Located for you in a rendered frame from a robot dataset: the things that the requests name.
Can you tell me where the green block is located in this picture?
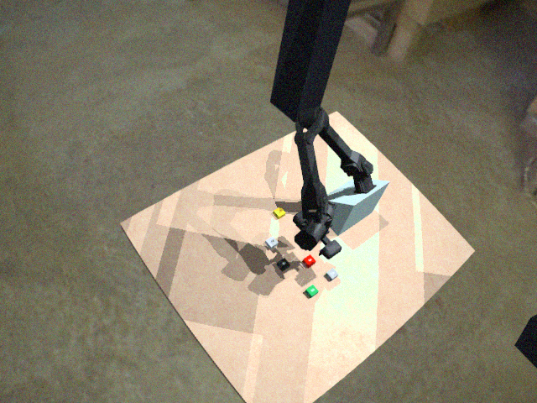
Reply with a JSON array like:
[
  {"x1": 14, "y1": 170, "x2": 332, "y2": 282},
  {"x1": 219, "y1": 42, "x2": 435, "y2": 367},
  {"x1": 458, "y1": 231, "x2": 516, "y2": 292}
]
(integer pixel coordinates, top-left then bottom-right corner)
[{"x1": 305, "y1": 284, "x2": 319, "y2": 298}]

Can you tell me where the yellow block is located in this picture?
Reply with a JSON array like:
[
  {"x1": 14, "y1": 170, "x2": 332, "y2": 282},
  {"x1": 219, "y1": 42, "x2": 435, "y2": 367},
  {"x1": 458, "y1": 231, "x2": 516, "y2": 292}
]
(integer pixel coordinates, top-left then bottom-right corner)
[{"x1": 273, "y1": 207, "x2": 286, "y2": 219}]

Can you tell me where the red block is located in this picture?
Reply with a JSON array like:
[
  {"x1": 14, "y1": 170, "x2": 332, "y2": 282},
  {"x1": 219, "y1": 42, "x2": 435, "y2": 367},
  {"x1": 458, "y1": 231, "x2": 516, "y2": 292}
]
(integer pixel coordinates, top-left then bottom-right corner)
[{"x1": 302, "y1": 255, "x2": 316, "y2": 269}]

